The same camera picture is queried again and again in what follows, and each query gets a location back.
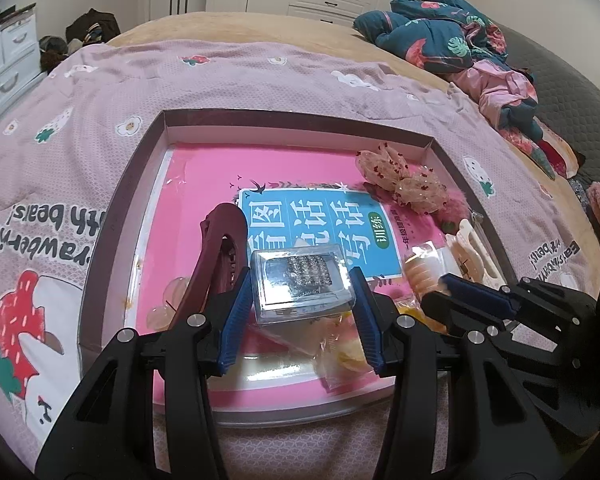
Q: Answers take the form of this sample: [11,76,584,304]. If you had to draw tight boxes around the cream hair claw clip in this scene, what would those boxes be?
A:
[441,219,505,289]

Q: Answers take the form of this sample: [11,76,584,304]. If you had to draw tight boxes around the pink fluffy pompom clip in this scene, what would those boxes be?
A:
[432,188,471,234]

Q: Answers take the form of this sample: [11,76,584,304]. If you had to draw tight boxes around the yellow bangles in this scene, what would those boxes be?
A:
[312,303,449,394]

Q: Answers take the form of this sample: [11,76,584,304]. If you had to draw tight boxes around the pearl bow hair clip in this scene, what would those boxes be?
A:
[146,276,189,332]

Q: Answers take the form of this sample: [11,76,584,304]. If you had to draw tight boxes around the sheer floral bow hair tie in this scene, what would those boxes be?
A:
[354,142,449,215]

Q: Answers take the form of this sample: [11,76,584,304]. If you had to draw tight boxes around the clear box of hairpins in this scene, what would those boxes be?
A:
[250,245,355,325]

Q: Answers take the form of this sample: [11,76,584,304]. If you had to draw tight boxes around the maroon oval hair clip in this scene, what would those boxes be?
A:
[169,203,248,328]

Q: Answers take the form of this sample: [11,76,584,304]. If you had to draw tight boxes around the dark shallow cardboard box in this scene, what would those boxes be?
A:
[78,110,515,427]

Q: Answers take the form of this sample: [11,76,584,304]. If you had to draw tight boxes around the pink floral clothing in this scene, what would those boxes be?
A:
[448,58,579,180]

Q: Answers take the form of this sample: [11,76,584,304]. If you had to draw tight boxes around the grey padded headboard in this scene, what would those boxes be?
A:
[501,26,600,181]

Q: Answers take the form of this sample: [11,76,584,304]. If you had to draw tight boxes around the pink book in box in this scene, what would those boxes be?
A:
[126,144,452,418]

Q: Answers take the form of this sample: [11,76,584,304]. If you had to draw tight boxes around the pink printed blanket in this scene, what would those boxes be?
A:
[0,40,574,467]

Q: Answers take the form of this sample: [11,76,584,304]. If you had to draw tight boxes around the teal floral quilt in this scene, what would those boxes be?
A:
[353,0,508,75]

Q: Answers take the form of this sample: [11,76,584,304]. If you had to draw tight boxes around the tan bed sheet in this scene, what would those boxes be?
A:
[109,12,600,274]

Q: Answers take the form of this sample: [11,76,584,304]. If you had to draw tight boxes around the white drawer cabinet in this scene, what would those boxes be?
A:
[0,3,42,116]

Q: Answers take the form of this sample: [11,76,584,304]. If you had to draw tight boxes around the black bag on floor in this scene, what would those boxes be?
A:
[38,9,121,74]

